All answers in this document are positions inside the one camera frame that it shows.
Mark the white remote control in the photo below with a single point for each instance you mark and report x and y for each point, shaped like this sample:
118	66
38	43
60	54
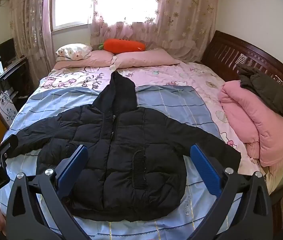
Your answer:
240	59

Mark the folded pink quilt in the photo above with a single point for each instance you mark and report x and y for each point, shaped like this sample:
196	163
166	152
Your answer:
261	132

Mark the black desk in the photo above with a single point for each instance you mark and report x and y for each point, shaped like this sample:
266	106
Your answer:
19	72

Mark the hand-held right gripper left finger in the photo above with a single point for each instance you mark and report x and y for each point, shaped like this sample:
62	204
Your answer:
74	166

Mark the white floral pillow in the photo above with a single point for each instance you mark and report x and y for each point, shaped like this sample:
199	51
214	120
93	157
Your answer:
72	50

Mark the dark olive jacket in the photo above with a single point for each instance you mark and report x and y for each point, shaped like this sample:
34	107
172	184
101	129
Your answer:
269	92

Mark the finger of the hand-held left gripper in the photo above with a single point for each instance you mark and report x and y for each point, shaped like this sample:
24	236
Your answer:
7	146

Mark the window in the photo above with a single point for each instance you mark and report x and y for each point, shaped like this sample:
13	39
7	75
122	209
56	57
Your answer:
71	2

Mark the beige striped blanket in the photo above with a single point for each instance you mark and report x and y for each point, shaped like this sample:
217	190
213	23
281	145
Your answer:
276	175

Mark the pink pillow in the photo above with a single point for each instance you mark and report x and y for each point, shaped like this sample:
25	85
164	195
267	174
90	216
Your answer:
144	58
91	59

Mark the black computer monitor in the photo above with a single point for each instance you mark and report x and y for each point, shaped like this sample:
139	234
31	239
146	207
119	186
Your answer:
4	51

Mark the black hooded puffer jacket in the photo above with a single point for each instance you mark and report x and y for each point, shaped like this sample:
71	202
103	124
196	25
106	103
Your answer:
131	142

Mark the pink floral lace curtain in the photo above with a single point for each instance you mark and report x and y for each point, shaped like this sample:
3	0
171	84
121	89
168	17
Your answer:
29	25
176	22

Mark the orange carrot plush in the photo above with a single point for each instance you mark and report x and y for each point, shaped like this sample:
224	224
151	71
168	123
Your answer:
124	46

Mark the blue pink printed bed sheet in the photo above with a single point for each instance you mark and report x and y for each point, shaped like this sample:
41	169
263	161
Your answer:
169	100

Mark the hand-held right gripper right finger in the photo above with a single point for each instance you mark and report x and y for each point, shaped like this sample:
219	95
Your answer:
206	170

